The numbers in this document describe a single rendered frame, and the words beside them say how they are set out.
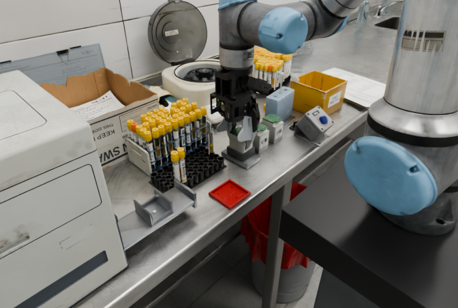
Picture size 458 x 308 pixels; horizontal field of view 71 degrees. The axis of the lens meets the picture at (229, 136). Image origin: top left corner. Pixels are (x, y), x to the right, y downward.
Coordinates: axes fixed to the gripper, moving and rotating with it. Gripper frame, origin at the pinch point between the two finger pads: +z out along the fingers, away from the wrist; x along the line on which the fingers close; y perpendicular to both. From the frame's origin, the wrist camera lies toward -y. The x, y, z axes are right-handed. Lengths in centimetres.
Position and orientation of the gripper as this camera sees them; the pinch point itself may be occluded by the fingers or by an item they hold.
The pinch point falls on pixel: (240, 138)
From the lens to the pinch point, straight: 82.4
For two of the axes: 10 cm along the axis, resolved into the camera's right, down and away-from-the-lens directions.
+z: 0.0, 8.5, 5.3
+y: -6.7, 4.0, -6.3
